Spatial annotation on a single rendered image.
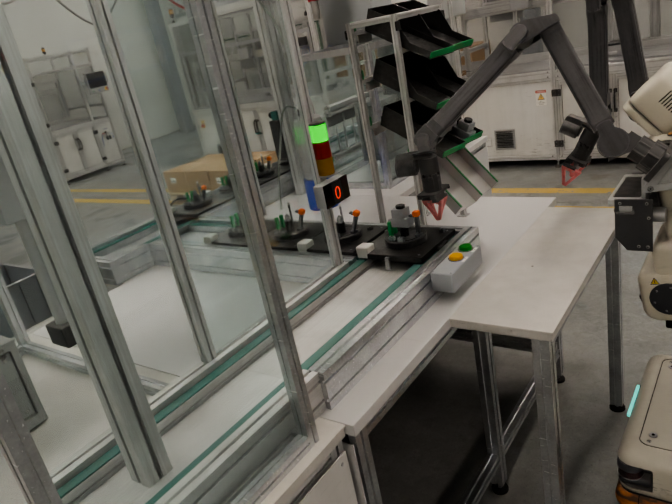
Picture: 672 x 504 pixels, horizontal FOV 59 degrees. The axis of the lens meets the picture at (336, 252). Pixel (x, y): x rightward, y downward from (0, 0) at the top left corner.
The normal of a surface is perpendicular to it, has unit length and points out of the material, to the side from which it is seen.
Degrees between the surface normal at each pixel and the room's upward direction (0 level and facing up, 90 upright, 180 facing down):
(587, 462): 1
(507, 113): 90
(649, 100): 90
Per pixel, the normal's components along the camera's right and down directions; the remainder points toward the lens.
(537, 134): -0.56, 0.40
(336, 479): 0.80, 0.07
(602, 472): -0.20, -0.91
